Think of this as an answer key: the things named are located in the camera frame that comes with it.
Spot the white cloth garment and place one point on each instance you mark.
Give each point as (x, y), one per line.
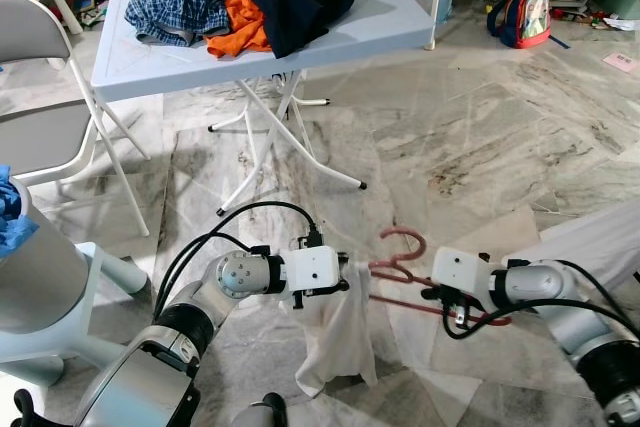
(340, 337)

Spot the pink red clothes hanger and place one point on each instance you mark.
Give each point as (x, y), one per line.
(400, 232)

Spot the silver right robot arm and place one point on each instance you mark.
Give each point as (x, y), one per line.
(530, 285)

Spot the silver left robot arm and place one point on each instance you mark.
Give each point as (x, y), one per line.
(240, 275)

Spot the white plastic stool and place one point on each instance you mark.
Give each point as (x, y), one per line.
(110, 272)

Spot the light blue folding table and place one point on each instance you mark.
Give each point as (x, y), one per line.
(385, 22)

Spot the orange garment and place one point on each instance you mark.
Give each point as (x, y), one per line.
(240, 22)

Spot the blue pen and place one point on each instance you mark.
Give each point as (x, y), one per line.
(559, 41)

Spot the grey round laundry bucket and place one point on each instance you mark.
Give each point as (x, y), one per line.
(40, 277)

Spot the pink paper slip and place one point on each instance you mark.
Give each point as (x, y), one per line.
(620, 62)

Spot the red and blue backpack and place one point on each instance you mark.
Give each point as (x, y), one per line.
(525, 17)

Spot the blue plaid shirt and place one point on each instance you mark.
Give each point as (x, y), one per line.
(180, 2)

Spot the white paper sheet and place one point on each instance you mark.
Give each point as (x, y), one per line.
(620, 24)

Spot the grey folding chair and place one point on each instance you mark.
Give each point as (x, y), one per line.
(30, 32)

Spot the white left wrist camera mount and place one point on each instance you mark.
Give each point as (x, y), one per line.
(312, 269)

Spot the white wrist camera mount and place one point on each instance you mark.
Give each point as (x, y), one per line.
(460, 269)
(312, 269)

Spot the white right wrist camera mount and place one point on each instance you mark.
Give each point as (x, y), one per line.
(460, 269)

